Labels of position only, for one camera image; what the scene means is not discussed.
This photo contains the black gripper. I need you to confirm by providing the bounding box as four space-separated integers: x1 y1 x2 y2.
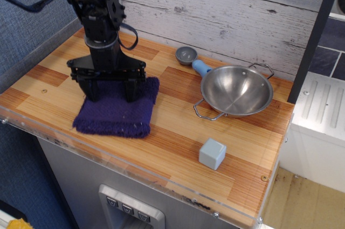
67 39 146 102

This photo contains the purple towel napkin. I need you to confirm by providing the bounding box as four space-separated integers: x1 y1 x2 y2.
73 77 160 138

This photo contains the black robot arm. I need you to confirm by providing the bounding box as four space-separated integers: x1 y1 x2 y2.
67 0 146 102

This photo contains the grey blue measuring scoop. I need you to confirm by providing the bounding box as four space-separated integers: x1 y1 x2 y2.
175 46 212 77

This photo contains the clear acrylic table edge guard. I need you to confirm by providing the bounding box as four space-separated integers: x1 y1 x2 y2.
1 107 265 228

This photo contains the silver dispenser panel with buttons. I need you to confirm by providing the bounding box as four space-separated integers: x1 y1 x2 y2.
99 184 165 228

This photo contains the light grey cube block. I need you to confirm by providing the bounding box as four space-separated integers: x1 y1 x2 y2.
198 138 226 170

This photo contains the yellow object at corner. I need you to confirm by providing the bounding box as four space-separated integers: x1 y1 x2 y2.
6 219 33 229

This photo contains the white toy sink unit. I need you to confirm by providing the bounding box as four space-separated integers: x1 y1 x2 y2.
279 72 344 192

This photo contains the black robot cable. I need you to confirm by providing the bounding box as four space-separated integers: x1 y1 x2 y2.
0 0 140 51

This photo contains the stainless steel two-handled bowl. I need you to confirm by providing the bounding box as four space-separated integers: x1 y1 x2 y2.
192 60 274 121

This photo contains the dark grey right post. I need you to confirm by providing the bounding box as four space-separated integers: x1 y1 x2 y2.
287 0 335 104

